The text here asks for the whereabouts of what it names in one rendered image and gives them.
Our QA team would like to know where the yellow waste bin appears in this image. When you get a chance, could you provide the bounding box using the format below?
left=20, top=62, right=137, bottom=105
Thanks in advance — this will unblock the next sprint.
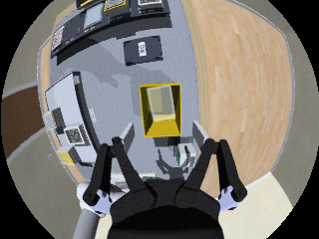
left=140, top=83, right=181, bottom=137

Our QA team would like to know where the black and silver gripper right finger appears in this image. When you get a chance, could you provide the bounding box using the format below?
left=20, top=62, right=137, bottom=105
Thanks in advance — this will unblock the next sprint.
left=174, top=120, right=247, bottom=212

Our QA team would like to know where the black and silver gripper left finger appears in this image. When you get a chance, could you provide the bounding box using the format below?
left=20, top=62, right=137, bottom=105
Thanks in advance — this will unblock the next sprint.
left=82, top=122, right=156, bottom=215

